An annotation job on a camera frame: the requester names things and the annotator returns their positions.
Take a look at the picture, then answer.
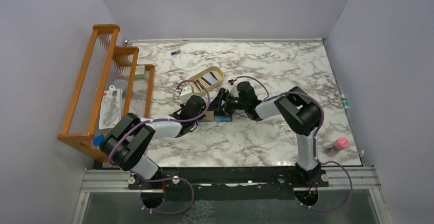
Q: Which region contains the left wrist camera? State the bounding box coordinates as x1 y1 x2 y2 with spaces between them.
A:
179 85 194 104

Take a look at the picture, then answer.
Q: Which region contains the tan credit card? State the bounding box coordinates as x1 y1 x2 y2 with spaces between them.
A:
202 111 215 122

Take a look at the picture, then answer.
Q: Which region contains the yellow oval tray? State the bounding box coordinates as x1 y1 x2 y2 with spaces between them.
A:
186 66 224 96

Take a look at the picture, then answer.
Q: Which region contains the grey white card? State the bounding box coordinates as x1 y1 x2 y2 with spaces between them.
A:
201 72 219 86

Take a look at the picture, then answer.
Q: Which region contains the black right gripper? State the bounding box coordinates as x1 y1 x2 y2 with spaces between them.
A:
204 88 247 118

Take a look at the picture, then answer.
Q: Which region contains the small purple marker cap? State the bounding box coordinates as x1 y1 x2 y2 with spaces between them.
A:
170 50 181 56

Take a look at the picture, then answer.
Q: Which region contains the white packaged item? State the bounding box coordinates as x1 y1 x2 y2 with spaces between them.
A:
98 85 123 130

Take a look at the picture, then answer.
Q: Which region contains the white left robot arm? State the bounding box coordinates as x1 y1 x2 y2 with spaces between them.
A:
99 95 206 189

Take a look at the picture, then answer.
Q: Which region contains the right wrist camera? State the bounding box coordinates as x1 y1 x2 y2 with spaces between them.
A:
227 79 239 97

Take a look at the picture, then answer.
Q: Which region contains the green white marker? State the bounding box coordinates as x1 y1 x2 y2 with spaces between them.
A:
340 94 349 109

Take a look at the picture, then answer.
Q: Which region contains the blue object in rack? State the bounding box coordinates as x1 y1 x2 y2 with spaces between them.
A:
92 135 104 147

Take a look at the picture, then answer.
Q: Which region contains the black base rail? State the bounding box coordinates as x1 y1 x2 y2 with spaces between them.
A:
128 165 329 201

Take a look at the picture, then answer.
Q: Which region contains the green white box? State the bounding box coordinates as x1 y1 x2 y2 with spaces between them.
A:
134 65 147 79

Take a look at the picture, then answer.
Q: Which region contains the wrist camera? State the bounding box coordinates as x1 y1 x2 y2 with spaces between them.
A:
227 79 239 97
179 85 194 104

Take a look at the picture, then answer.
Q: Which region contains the teal card holder wallet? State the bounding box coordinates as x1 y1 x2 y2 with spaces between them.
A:
199 111 233 122

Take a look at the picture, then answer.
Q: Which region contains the orange wooden rack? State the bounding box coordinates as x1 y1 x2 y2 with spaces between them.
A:
57 24 156 162

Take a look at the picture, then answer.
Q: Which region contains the pink bottle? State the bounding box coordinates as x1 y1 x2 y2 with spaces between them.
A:
327 137 350 157

